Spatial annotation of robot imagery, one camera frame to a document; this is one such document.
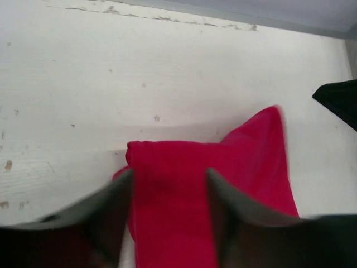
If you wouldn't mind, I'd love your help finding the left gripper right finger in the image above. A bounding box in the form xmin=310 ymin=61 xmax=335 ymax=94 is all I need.
xmin=206 ymin=169 xmax=356 ymax=267

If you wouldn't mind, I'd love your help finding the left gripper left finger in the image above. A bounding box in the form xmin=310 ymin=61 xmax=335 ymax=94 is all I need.
xmin=1 ymin=170 xmax=133 ymax=267

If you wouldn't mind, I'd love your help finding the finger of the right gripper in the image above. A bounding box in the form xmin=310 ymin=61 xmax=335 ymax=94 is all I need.
xmin=312 ymin=79 xmax=357 ymax=131

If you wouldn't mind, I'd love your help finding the crimson pink t shirt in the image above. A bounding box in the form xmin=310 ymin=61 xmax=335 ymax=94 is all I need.
xmin=126 ymin=106 xmax=298 ymax=267

